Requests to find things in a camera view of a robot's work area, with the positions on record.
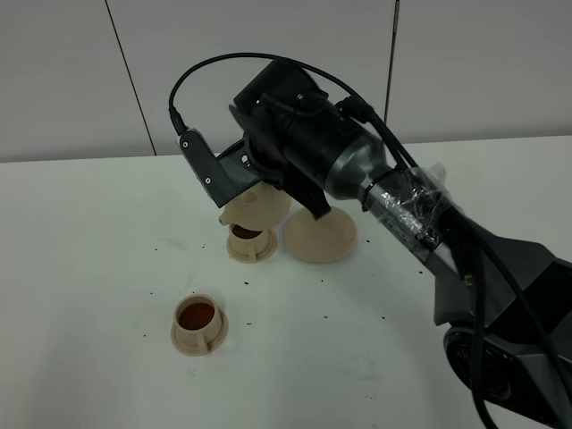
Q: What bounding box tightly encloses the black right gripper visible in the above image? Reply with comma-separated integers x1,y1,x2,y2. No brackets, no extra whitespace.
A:
229,60,358,220

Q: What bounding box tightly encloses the beige teapot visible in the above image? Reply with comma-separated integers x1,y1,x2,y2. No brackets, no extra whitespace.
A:
219,182,291,231

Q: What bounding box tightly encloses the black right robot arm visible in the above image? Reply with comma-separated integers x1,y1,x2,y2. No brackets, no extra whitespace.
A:
230,56,571,428

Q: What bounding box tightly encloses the beige teapot saucer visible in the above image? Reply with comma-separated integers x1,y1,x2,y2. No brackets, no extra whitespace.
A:
282,207,358,264

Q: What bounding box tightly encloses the beige teacup far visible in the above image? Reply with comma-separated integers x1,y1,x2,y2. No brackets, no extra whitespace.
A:
227,224,278,264

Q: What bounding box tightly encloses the beige teacup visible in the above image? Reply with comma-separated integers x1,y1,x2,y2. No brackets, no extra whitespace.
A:
171,294,229,357
227,224,278,264

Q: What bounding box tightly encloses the beige teacup near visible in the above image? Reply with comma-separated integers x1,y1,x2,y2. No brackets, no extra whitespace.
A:
171,294,229,357

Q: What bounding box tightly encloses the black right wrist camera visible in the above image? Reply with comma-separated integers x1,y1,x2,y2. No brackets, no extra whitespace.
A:
180,130,239,207

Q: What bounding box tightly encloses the black camera cable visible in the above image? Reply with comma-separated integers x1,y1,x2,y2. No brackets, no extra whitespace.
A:
168,53,421,173

